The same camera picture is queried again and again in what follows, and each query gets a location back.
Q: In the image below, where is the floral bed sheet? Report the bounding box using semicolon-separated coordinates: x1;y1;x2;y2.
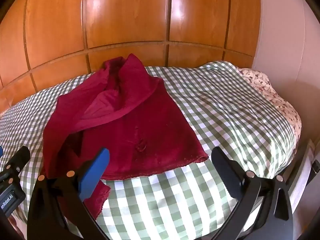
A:
237;67;302;140

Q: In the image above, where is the grey bedside furniture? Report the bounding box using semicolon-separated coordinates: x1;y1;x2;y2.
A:
287;135;320;210

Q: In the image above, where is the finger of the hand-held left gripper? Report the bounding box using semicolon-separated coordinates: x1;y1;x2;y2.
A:
4;146;31;191

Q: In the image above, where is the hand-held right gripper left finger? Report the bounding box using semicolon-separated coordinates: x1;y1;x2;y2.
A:
27;148;111;240

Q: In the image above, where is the dark red knitted cardigan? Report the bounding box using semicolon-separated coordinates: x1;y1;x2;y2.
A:
40;53;209;217

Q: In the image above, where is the green white checked bed cover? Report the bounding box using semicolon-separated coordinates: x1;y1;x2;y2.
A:
0;61;298;240

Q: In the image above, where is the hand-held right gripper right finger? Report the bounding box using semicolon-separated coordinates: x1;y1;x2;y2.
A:
207;146;294;240

